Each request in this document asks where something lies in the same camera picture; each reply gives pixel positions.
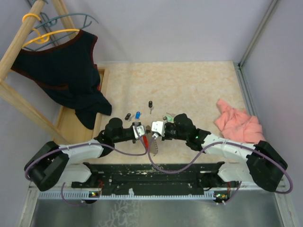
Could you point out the black tag key left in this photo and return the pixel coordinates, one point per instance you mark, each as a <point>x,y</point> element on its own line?
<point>127,116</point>

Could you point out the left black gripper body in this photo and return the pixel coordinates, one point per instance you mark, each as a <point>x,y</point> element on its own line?
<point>127,135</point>

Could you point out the aluminium frame post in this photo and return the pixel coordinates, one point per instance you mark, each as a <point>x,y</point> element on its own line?
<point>260,29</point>

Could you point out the yellow plastic hanger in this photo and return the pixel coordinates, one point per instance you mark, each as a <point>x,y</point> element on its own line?
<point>40,35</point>

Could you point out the pink cloth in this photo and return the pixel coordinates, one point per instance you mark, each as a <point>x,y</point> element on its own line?
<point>237,125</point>

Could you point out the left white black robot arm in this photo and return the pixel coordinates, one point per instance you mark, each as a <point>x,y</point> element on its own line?
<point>54,164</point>

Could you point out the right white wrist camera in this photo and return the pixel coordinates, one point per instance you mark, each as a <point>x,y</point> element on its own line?
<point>158,127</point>

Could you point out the black tag key upper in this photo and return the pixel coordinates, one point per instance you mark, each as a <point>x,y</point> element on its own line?
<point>151,107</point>

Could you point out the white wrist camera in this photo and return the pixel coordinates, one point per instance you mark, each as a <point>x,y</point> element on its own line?
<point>158,127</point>
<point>138,125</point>

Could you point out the teal plastic hanger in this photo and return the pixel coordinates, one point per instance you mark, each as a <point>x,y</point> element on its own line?
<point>60,29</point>

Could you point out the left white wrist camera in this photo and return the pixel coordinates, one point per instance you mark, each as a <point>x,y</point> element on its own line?
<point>138,125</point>

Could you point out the black tag key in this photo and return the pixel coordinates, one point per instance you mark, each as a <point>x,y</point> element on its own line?
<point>127,116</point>
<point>151,107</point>

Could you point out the dark navy vest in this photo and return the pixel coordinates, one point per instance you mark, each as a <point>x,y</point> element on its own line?
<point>69,76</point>

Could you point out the green tag key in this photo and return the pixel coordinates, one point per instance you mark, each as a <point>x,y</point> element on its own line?
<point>169,117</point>

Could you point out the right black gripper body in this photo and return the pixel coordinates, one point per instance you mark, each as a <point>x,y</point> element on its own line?
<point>171,132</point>

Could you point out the blue tag key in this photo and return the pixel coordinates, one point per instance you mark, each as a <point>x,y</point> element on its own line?
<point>138,115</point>

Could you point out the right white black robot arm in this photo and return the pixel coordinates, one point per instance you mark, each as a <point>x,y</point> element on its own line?
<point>259,163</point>

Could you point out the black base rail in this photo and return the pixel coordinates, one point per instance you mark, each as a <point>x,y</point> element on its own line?
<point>145,180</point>

